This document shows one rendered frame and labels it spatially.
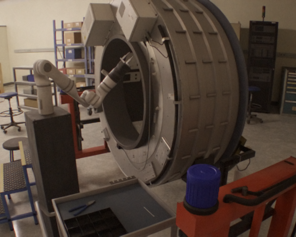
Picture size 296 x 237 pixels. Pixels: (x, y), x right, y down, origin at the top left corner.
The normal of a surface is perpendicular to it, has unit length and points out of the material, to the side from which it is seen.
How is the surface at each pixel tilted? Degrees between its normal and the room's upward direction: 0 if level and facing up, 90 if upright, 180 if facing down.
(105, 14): 55
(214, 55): 66
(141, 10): 42
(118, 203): 0
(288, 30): 90
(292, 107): 90
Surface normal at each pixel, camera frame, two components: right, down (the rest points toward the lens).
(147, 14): 0.33, -0.53
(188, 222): -0.87, 0.14
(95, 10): 0.40, -0.33
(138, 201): 0.00, -0.96
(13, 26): -0.36, 0.28
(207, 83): 0.47, 0.03
